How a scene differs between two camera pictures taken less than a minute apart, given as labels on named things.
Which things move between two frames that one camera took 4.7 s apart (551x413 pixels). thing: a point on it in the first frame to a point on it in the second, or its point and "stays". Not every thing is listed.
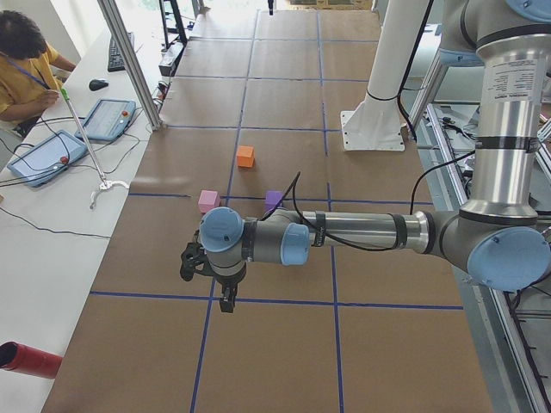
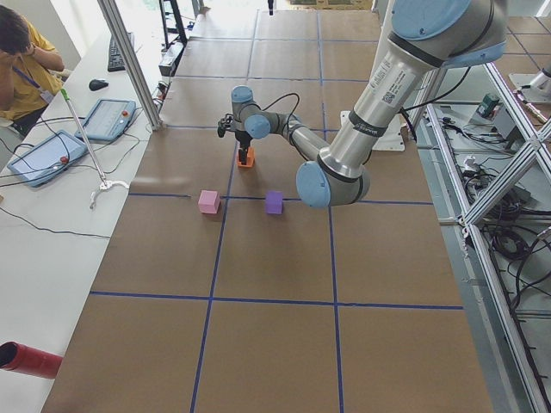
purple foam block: [272, 198] stays
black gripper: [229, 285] to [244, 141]
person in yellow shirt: [30, 80] stays
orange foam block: [244, 156] stays
